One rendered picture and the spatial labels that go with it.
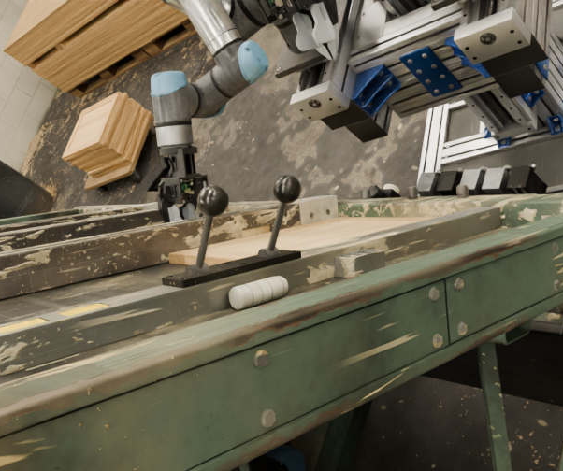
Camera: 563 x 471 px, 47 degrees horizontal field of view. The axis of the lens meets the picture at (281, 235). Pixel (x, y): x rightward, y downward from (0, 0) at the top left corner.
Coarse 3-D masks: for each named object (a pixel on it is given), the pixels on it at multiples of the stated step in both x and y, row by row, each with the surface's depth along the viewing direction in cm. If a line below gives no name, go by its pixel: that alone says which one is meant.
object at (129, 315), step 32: (416, 224) 113; (448, 224) 115; (480, 224) 121; (320, 256) 94; (160, 288) 80; (192, 288) 79; (224, 288) 82; (288, 288) 90; (64, 320) 69; (96, 320) 71; (128, 320) 74; (160, 320) 76; (0, 352) 64; (32, 352) 66; (64, 352) 69
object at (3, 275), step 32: (160, 224) 130; (192, 224) 130; (224, 224) 135; (256, 224) 141; (288, 224) 147; (0, 256) 106; (32, 256) 109; (64, 256) 113; (96, 256) 117; (128, 256) 121; (160, 256) 125; (0, 288) 106; (32, 288) 109
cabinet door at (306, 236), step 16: (304, 224) 150; (320, 224) 147; (336, 224) 146; (352, 224) 143; (368, 224) 140; (384, 224) 137; (400, 224) 134; (240, 240) 134; (256, 240) 133; (288, 240) 128; (304, 240) 126; (320, 240) 124; (336, 240) 121; (176, 256) 124; (192, 256) 120; (208, 256) 117; (224, 256) 115; (240, 256) 113
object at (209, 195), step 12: (204, 192) 76; (216, 192) 76; (204, 204) 76; (216, 204) 76; (228, 204) 78; (216, 216) 78; (204, 228) 79; (204, 240) 80; (204, 252) 81; (192, 264) 82; (204, 264) 83
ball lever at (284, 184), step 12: (276, 180) 85; (288, 180) 84; (276, 192) 84; (288, 192) 84; (300, 192) 85; (276, 216) 87; (276, 228) 88; (276, 240) 89; (264, 252) 89; (276, 252) 90
